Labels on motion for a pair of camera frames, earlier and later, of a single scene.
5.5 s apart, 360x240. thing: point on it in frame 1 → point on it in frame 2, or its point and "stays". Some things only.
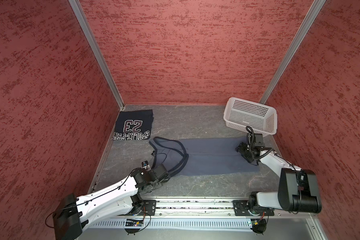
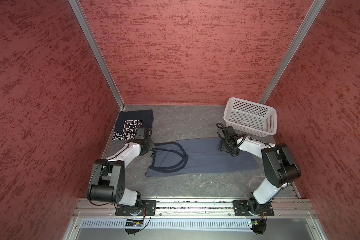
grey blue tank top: [203, 156] stays
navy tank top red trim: [134, 124] stays
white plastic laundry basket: [241, 113] stays
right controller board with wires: [258, 225] stays
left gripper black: [157, 185] → [151, 145]
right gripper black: [240, 148] → [222, 147]
